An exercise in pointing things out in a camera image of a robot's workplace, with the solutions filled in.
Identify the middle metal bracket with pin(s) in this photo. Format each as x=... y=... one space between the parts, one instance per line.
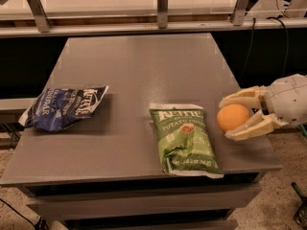
x=162 y=14

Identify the orange fruit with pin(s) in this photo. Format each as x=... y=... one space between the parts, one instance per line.
x=231 y=116

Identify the grey table drawer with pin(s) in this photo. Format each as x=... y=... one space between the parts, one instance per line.
x=144 y=202

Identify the green tool on floor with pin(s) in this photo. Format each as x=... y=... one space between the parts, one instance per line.
x=300 y=216

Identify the metal bracket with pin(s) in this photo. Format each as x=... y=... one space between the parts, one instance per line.
x=40 y=17
x=162 y=14
x=238 y=16

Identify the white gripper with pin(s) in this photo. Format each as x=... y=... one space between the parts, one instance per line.
x=288 y=100

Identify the left metal bracket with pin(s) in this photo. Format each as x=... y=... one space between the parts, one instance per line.
x=40 y=17

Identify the right metal bracket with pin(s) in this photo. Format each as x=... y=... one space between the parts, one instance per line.
x=238 y=16

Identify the green jalapeno chip bag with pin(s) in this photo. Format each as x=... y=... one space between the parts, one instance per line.
x=183 y=142

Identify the metal counter rail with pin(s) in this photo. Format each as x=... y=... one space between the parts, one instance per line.
x=28 y=28

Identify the blue vinegar chip bag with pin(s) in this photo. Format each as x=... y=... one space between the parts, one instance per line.
x=56 y=109

